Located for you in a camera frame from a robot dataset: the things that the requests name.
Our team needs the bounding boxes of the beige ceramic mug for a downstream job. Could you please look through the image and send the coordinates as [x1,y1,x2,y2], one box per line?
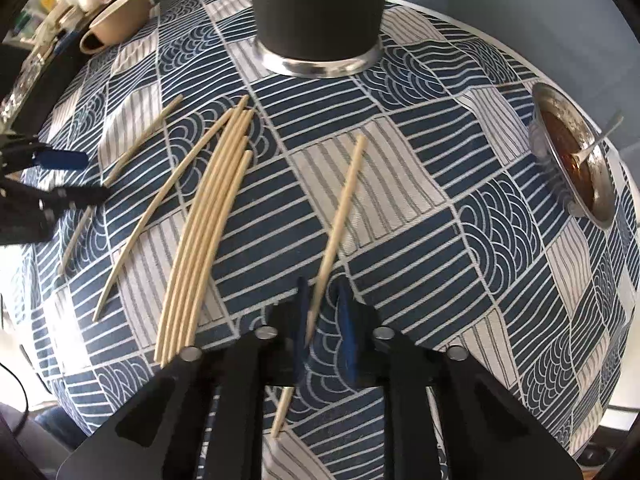
[79,0,155,56]

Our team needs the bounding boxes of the metal spoon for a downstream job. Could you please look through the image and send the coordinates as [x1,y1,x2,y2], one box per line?
[574,112,626,168]

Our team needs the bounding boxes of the bundle of wooden chopsticks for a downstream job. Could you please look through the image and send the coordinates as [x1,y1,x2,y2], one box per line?
[92,94,250,323]

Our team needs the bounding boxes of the metal bowl with sauce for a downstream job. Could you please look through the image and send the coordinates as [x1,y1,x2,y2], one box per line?
[529,82,615,231]

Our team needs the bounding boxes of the blue patterned tablecloth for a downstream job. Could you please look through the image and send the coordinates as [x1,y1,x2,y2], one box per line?
[20,0,640,480]

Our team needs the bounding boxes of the black metal tumbler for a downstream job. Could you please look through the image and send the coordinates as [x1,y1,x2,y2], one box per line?
[242,0,388,79]

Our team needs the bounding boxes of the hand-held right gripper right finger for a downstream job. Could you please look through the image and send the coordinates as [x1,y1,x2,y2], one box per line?
[332,280,583,480]

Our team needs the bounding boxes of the black cable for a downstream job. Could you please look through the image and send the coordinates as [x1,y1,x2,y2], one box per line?
[0,357,32,433]

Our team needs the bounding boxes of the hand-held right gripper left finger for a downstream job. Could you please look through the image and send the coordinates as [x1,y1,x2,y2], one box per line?
[56,276,313,480]

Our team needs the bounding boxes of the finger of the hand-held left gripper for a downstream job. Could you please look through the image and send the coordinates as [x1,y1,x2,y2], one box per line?
[0,180,110,221]
[0,134,87,171]

